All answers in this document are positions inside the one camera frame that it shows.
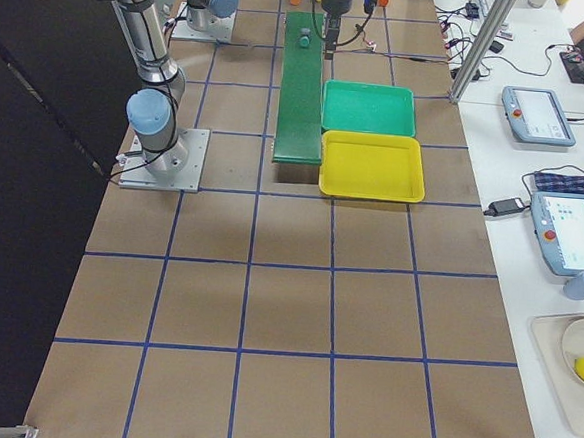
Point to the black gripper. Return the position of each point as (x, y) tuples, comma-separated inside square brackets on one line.
[(333, 1)]

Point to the green push button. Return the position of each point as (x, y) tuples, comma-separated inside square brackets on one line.
[(304, 38)]

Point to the green plastic tray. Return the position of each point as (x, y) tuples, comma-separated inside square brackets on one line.
[(368, 108)]

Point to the green conveyor belt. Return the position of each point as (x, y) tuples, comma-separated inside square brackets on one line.
[(298, 130)]

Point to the yellow plastic tray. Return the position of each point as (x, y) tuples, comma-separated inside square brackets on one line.
[(371, 166)]

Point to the upper teach pendant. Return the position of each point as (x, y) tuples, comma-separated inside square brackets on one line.
[(535, 116)]

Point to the teach pendant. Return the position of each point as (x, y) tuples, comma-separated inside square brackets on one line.
[(535, 116), (558, 220)]

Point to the black power adapter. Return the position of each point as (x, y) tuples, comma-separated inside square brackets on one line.
[(505, 207)]

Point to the blue plaid cloth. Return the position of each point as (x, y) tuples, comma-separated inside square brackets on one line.
[(555, 182)]

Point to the lower teach pendant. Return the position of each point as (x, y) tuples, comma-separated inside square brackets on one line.
[(558, 220)]

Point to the beige bowl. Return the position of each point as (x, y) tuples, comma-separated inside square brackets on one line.
[(572, 343)]

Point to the beige serving tray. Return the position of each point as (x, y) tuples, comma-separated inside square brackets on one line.
[(568, 391)]

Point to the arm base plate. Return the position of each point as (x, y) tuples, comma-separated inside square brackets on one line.
[(180, 168), (201, 25)]

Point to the aluminium frame post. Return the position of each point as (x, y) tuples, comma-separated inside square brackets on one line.
[(497, 13)]

